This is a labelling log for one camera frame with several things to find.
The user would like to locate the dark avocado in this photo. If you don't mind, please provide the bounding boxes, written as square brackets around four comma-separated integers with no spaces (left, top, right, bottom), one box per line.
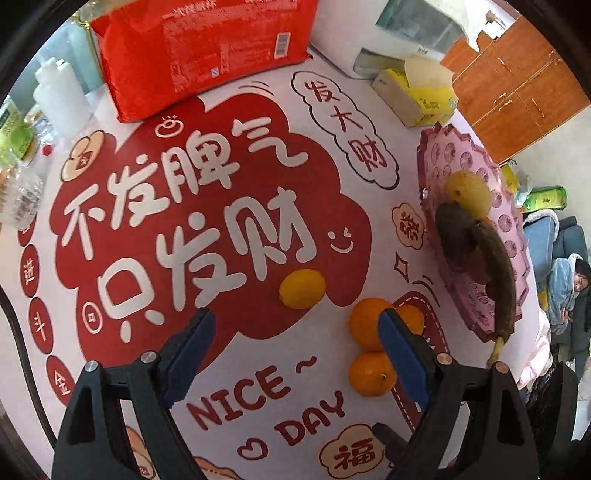
[435,202,485,273]

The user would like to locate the white appliance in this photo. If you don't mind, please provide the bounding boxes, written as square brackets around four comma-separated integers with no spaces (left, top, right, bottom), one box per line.
[353,0,472,79]

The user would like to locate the pale teal bottle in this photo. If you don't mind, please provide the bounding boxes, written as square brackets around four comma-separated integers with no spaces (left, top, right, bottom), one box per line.
[65,18,105,90]

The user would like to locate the overripe dark banana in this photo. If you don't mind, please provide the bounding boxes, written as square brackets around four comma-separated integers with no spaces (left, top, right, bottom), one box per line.
[468,222,518,367]

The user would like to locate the wooden wall cabinet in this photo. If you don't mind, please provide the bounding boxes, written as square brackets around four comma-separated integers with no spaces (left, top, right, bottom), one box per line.
[438,16,591,164]

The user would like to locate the green drink bottle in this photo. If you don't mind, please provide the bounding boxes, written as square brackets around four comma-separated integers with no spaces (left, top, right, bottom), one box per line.
[0,104,35,169]

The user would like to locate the large orange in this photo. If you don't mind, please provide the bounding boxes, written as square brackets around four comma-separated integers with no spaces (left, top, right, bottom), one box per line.
[348,298,395,352]

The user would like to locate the red plastic package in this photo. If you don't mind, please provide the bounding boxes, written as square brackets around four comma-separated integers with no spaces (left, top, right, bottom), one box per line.
[90,0,320,123]

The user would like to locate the yellow pear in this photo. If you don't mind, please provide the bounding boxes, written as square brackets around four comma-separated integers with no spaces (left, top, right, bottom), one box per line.
[444,170,492,220]

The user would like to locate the green bag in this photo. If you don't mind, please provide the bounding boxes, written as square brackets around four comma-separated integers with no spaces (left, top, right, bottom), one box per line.
[526,185,568,213]

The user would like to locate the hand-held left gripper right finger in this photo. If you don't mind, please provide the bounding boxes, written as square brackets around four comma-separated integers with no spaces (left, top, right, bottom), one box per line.
[377,308,541,480]

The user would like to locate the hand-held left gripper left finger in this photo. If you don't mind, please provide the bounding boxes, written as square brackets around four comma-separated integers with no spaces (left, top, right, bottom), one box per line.
[52,307,218,480]

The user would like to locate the clear ribbed glass cup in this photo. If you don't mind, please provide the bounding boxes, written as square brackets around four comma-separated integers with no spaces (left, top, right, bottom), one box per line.
[0,161,51,232]

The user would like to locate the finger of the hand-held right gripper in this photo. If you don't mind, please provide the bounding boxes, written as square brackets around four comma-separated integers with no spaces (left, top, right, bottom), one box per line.
[372,422,411,464]

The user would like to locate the pink patterned fruit plate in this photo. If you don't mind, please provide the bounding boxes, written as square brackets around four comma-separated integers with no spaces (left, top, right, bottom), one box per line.
[417,122,532,343]

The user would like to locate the white plastic bottle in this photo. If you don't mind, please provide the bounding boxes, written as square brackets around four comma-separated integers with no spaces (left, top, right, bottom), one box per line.
[33,58,88,134]

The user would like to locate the printed tablecloth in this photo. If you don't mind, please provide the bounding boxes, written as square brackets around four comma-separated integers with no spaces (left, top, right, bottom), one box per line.
[0,46,546,480]

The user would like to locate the yellow tissue box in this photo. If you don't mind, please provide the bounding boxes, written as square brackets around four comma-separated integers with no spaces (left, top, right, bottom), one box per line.
[373,55,459,127]

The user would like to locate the small yellow-orange citrus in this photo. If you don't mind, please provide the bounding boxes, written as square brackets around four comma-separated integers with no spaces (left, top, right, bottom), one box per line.
[278,269,328,310]

